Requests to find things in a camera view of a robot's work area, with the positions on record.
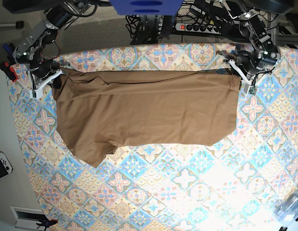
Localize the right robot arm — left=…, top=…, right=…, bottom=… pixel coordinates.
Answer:
left=13, top=0, right=98, bottom=99

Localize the black clamp at bottom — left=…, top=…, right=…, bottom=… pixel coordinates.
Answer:
left=36, top=219, right=58, bottom=229

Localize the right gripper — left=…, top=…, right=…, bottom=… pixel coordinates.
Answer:
left=27, top=61, right=63, bottom=98

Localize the red and black clamp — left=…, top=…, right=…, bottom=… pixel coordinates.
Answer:
left=0, top=62, right=18, bottom=82

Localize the clear plastic box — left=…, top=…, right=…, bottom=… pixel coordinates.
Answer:
left=273, top=190, right=298, bottom=227

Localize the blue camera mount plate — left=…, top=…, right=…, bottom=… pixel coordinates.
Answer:
left=109, top=0, right=183, bottom=16

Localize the brown t-shirt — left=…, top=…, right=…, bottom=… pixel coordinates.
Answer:
left=52, top=69, right=241, bottom=167

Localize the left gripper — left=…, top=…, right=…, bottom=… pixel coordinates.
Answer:
left=223, top=51, right=280, bottom=95

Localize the game console with white controller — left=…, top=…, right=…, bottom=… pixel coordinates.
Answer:
left=0, top=152, right=13, bottom=178

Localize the white power strip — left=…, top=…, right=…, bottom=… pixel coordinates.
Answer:
left=175, top=23, right=220, bottom=35

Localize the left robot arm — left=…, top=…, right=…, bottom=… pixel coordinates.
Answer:
left=218, top=10, right=281, bottom=95

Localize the white floor vent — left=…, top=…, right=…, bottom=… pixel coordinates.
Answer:
left=11, top=206, right=47, bottom=231

